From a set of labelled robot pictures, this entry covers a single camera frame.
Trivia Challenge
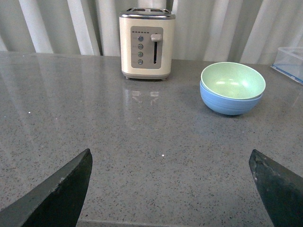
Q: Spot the white pleated curtain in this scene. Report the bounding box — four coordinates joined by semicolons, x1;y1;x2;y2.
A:
0;0;303;64

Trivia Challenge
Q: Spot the light blue bowl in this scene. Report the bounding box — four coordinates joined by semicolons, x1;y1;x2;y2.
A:
199;81;263;115

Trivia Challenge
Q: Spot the clear plastic food container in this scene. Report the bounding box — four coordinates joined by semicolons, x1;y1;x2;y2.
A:
271;47;303;85

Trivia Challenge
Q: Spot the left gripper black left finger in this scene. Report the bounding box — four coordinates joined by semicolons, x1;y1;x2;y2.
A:
0;149;92;227

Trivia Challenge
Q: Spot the cream toaster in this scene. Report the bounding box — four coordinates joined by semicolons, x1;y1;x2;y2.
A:
119;8;176;80

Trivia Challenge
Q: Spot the light green bowl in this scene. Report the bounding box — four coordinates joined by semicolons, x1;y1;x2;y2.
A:
201;62;266;100

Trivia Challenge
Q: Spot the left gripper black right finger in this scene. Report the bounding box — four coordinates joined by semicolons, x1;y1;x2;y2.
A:
249;149;303;227

